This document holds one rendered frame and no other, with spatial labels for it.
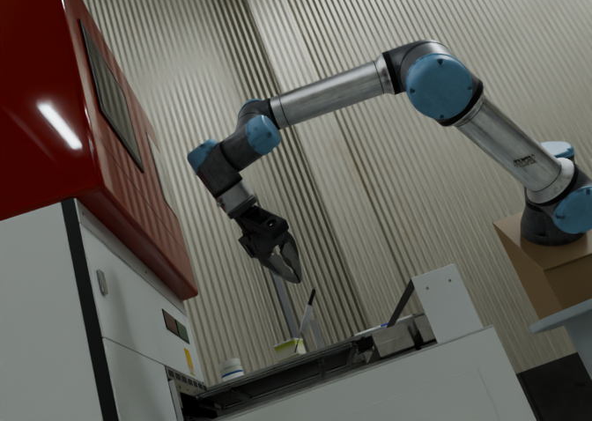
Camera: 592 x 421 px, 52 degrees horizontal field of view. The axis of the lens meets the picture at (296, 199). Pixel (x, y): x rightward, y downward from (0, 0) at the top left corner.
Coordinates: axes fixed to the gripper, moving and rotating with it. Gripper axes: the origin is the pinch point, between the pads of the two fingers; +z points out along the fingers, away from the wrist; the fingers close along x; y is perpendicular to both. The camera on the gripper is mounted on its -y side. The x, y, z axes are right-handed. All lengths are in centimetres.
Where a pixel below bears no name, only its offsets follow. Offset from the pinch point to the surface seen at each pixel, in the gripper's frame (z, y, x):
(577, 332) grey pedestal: 49, -18, -41
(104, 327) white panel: -20.0, -19.9, 38.5
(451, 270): 13.6, -23.2, -18.4
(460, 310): 19.6, -25.2, -13.6
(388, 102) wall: 16, 286, -268
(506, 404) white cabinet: 31.9, -36.1, -3.6
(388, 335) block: 22.4, -4.0, -7.9
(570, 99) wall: 98, 215, -369
